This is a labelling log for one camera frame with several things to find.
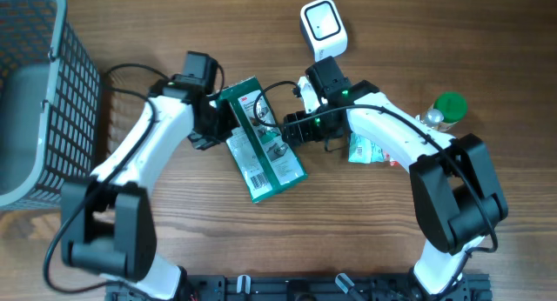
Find grey plastic mesh basket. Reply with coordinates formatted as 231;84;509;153
1;0;102;211

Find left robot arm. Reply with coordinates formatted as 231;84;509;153
43;51;238;300

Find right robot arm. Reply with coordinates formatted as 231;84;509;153
283;57;508;300

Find green lid jar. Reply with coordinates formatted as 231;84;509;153
433;91;468;131

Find yellow dish soap bottle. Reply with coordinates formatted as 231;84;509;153
415;108;444;130

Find teal white tissue pack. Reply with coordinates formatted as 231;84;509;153
348;132;386;164

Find green white plastic packet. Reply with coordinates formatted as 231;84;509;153
219;77;307;204

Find white barcode scanner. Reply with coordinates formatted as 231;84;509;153
299;0;348;62

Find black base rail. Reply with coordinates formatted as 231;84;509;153
104;273;493;301

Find black camera cable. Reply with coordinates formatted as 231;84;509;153
42;62;227;296
252;79;500;301

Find black left camera cable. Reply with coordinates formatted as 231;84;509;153
42;62;227;296

